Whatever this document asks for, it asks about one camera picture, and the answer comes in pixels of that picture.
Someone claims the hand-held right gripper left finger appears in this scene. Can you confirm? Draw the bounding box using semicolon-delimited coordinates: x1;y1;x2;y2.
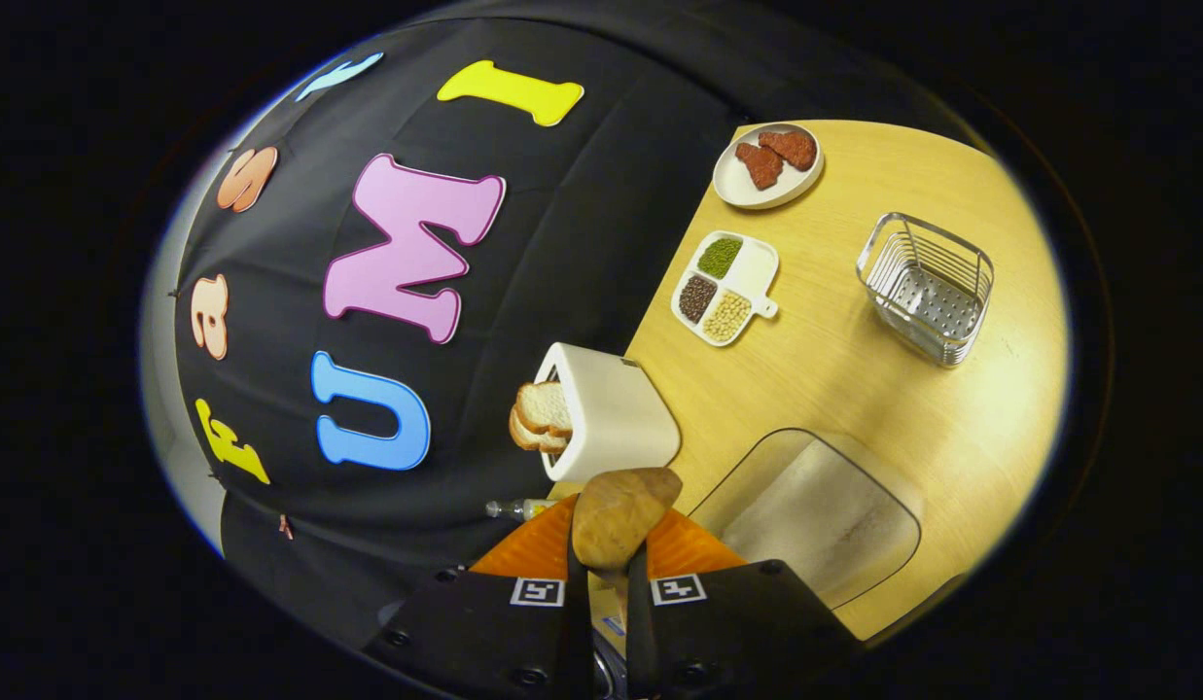
363;494;594;700

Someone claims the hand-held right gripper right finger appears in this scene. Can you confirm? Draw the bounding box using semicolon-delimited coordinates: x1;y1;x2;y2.
625;506;865;700

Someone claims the wooden spoon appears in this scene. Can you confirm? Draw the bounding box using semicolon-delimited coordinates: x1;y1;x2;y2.
572;467;684;594

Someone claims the metal wire chopstick holder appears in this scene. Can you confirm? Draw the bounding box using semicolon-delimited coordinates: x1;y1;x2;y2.
856;212;995;368

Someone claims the glass bottle yellow label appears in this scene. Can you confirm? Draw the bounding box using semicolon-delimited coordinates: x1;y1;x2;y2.
484;498;558;521

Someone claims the white toaster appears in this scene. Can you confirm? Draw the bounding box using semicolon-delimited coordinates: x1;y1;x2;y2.
535;342;682;484

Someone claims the yellow beans pile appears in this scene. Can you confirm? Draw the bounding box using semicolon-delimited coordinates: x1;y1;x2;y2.
703;291;753;342

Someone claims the dark beans pile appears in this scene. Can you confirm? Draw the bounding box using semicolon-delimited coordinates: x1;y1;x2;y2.
679;274;719;325

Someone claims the green beans pile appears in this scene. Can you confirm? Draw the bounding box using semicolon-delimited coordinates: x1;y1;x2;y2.
698;236;744;280

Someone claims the white divided dish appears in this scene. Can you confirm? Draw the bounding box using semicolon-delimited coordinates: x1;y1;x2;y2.
671;230;780;348

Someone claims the white round plate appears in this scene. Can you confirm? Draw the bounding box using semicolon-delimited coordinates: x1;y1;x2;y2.
713;122;826;211

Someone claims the red meat piece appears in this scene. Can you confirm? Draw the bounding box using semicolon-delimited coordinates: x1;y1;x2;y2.
735;142;785;191
757;129;818;172

